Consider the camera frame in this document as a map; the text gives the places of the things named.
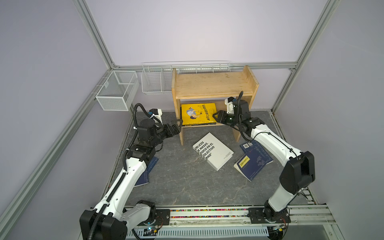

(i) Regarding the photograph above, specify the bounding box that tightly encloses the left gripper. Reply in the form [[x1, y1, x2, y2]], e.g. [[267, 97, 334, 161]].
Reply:
[[150, 119, 182, 147]]

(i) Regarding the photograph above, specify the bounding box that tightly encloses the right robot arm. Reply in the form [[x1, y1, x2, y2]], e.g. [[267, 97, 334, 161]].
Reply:
[[213, 97, 316, 223]]

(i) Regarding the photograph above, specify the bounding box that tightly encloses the wooden two-tier shelf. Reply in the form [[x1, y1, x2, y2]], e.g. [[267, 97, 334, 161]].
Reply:
[[171, 65, 260, 146]]

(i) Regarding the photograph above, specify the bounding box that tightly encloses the white book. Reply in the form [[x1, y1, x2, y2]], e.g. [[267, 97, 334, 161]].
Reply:
[[193, 133, 234, 171]]

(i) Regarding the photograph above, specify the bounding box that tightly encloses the blue book with barcode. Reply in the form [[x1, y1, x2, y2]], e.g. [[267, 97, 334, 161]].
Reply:
[[240, 140, 259, 153]]

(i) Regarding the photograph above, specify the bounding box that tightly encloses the blue book with yellow label right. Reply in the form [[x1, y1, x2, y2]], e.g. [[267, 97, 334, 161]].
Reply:
[[234, 148, 273, 182]]

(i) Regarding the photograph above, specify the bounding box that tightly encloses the blue book with yellow label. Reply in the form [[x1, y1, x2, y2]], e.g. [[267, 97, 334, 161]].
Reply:
[[135, 157, 159, 187], [234, 148, 273, 182]]

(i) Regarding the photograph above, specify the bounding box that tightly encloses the white mesh basket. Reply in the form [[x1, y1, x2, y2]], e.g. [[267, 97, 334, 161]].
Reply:
[[96, 71, 140, 112]]

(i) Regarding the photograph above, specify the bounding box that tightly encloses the blue book with yellow label left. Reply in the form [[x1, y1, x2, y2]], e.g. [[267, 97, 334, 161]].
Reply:
[[135, 157, 159, 187]]

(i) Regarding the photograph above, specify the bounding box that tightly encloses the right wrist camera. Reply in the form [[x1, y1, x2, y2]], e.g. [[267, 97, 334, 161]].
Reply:
[[225, 97, 236, 115]]

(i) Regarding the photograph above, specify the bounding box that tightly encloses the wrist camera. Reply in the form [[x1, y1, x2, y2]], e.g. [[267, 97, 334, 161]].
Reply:
[[149, 109, 163, 124], [225, 97, 236, 115]]

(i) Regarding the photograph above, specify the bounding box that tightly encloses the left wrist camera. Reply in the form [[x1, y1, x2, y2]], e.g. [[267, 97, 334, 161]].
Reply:
[[149, 109, 163, 124]]

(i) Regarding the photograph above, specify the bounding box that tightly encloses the white wire rack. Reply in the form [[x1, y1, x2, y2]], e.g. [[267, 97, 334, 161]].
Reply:
[[141, 61, 231, 95]]

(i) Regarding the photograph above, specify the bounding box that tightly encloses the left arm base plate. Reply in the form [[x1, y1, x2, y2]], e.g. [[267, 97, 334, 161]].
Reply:
[[138, 209, 171, 226]]

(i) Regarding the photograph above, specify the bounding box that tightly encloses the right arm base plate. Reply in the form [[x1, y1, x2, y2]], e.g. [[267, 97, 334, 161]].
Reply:
[[247, 207, 291, 224]]

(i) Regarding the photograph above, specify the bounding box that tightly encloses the aluminium front rail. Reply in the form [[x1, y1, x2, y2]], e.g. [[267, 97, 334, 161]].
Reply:
[[124, 205, 343, 240]]

